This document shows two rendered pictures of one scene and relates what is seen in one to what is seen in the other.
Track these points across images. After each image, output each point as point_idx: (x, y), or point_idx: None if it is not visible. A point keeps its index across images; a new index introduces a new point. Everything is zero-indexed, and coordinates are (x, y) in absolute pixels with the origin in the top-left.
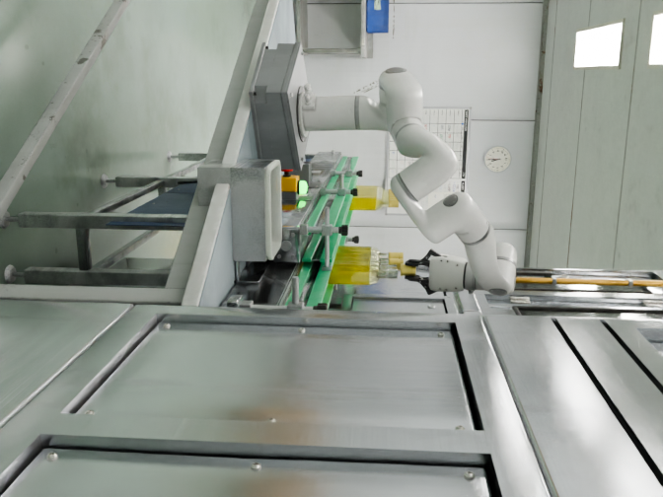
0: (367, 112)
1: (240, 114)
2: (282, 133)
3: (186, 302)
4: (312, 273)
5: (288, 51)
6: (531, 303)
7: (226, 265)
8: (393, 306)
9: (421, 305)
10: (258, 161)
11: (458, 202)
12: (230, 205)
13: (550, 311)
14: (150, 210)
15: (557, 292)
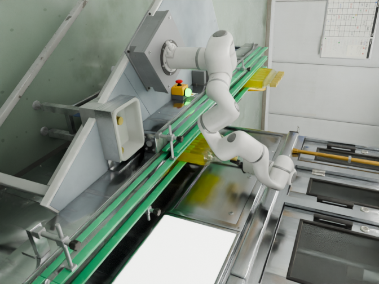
0: (202, 61)
1: (120, 65)
2: (151, 74)
3: (43, 203)
4: (162, 161)
5: (159, 17)
6: (325, 176)
7: (93, 166)
8: (227, 172)
9: (245, 174)
10: (122, 98)
11: (234, 140)
12: (96, 131)
13: (333, 185)
14: None
15: (347, 169)
